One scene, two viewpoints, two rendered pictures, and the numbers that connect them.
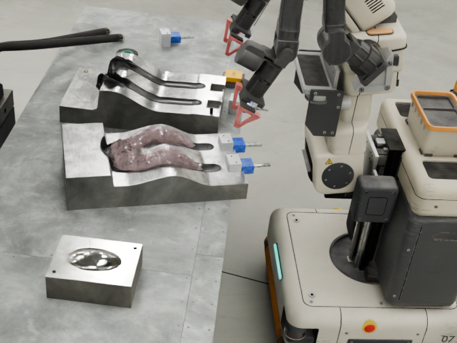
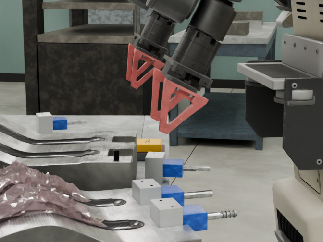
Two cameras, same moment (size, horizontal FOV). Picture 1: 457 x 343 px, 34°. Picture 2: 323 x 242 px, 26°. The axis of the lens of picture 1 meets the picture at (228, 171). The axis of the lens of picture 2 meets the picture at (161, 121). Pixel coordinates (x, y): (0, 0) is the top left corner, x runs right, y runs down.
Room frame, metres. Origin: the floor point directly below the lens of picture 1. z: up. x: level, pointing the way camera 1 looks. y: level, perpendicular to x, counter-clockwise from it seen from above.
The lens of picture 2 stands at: (0.78, 0.01, 1.21)
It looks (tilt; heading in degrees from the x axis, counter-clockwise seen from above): 12 degrees down; 359
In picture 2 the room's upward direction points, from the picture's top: straight up
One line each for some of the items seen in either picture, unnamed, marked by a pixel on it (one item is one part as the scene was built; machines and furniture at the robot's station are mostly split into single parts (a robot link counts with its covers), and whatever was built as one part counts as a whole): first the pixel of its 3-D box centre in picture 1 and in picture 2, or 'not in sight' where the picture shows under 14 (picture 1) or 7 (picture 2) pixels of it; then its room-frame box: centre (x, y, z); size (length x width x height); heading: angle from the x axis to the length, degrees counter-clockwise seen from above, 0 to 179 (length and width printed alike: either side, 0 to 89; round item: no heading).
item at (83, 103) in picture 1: (145, 92); (6, 155); (2.11, 0.29, 0.87); 0.50 x 0.26 x 0.14; 89
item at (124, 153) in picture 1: (154, 147); (10, 195); (1.76, 0.21, 0.90); 0.26 x 0.18 x 0.08; 106
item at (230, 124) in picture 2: not in sight; (229, 69); (6.60, -0.64, 0.46); 1.90 x 0.70 x 0.92; 168
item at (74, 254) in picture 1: (95, 270); not in sight; (1.31, 0.29, 0.84); 0.20 x 0.15 x 0.07; 89
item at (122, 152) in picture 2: (213, 109); (120, 162); (2.05, 0.07, 0.87); 0.05 x 0.05 x 0.04; 89
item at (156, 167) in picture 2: (248, 106); (178, 168); (2.16, -0.04, 0.83); 0.13 x 0.05 x 0.05; 83
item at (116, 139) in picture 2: (216, 92); (123, 148); (2.15, 0.07, 0.87); 0.05 x 0.05 x 0.04; 89
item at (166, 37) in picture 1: (177, 37); (62, 123); (2.62, 0.25, 0.83); 0.13 x 0.05 x 0.05; 108
